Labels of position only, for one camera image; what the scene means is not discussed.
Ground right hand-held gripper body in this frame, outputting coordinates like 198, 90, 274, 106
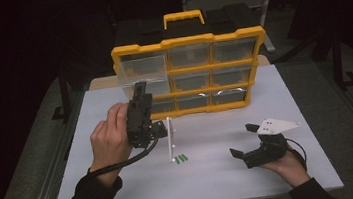
238, 114, 306, 170

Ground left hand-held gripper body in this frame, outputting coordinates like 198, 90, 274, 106
122, 91, 180, 168

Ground clear plastic storage drawer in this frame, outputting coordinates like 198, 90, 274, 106
115, 53, 172, 101

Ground yellow organizer cabinet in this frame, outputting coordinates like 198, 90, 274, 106
106, 1, 275, 125

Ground person's right hand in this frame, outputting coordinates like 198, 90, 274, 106
259, 149, 312, 192

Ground person's left hand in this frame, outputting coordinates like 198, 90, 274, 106
83, 101, 138, 190

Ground group of clear drawers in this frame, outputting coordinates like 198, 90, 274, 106
143, 35, 265, 115

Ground black metal stand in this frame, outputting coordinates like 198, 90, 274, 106
327, 28, 353, 92
45, 65, 76, 123

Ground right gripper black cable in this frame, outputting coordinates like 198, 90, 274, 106
286, 135, 309, 172

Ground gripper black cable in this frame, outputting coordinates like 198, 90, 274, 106
83, 133, 165, 180
286, 135, 309, 172

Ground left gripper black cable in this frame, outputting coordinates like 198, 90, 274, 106
83, 133, 165, 180

